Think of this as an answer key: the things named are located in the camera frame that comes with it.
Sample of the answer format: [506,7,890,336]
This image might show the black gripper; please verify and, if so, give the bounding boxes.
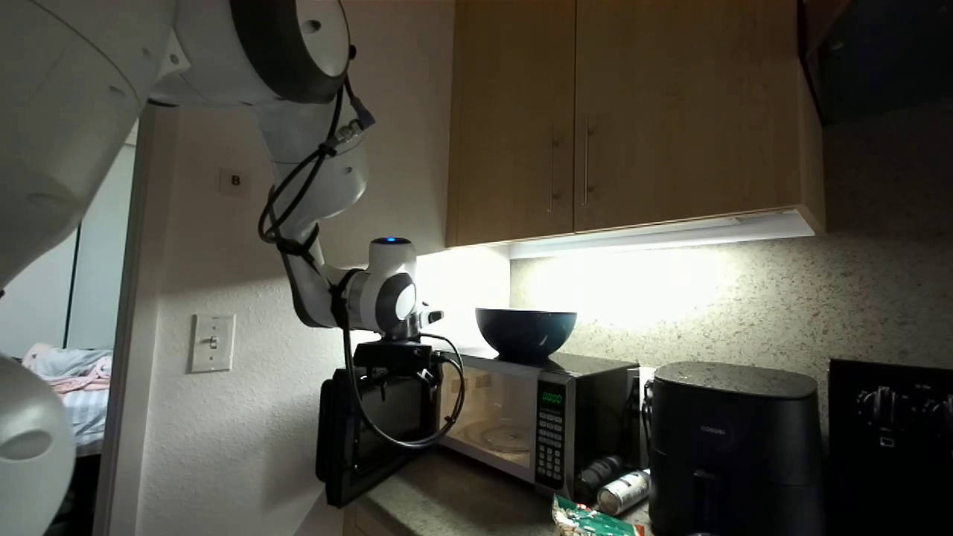
[367,360,431,405]

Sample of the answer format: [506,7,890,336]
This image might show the microwave door with steel handle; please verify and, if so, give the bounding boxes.
[312,365,447,514]

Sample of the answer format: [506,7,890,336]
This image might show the black steel microwave oven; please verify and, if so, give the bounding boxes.
[431,353,647,502]

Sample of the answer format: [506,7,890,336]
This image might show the white closet door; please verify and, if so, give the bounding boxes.
[60,138,139,356]

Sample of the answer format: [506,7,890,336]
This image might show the blue bowl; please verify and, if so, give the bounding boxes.
[473,307,580,368]

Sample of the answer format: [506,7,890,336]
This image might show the dark small bottle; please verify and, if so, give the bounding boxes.
[576,454,625,508]

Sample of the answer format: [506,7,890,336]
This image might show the colourful snack bag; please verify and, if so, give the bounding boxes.
[547,493,656,536]

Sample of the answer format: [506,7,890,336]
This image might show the white labelled bottle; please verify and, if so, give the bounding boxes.
[592,467,656,521]

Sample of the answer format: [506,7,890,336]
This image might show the under-cabinet light strip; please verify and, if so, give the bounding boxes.
[497,205,823,265]

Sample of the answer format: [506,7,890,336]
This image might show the pink patterned bedding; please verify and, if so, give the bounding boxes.
[22,341,115,458]

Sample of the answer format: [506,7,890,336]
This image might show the black electric stove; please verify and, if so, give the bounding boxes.
[826,356,953,536]

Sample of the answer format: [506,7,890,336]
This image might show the black range hood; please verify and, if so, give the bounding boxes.
[794,0,953,129]

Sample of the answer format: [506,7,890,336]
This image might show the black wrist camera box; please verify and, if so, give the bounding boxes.
[352,336,445,369]

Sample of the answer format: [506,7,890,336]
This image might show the white light switch plate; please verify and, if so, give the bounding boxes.
[187,314,239,380]

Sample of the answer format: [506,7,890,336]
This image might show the wooden wall cabinet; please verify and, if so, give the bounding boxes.
[445,0,827,250]

